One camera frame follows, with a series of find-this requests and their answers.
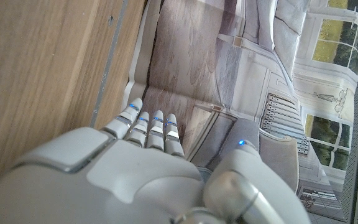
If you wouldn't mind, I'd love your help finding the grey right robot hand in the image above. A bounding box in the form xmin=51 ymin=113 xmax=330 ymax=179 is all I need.
xmin=0 ymin=97 xmax=312 ymax=224

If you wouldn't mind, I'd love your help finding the printed living room backdrop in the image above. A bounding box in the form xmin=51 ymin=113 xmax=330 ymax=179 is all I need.
xmin=121 ymin=0 xmax=358 ymax=222

